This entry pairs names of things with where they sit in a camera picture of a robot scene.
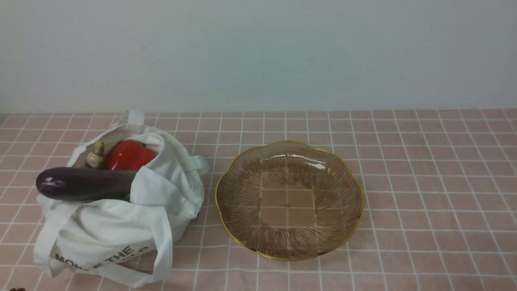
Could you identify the purple eggplant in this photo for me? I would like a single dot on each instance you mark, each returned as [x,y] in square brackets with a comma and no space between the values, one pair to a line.
[84,184]

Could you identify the white cloth tote bag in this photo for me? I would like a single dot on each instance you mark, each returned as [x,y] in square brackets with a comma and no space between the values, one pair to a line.
[130,240]

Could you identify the gold-rimmed glass plate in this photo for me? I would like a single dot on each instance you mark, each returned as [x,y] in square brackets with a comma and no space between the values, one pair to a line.
[289,201]

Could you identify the red bell pepper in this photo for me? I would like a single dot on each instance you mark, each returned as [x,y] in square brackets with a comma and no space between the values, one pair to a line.
[129,155]

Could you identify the beige ginger root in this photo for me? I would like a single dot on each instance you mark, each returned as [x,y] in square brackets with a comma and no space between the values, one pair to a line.
[96,158]

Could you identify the pink checkered tablecloth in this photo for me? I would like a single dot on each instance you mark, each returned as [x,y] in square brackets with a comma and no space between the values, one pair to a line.
[440,189]

